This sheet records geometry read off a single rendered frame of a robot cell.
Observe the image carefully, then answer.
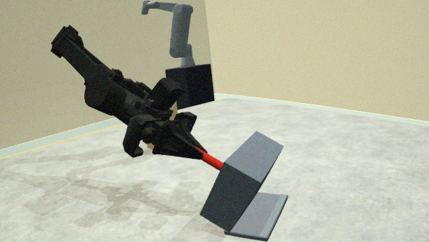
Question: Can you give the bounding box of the red peg with white band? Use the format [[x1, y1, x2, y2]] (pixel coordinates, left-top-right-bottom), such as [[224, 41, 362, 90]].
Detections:
[[196, 147, 223, 171]]

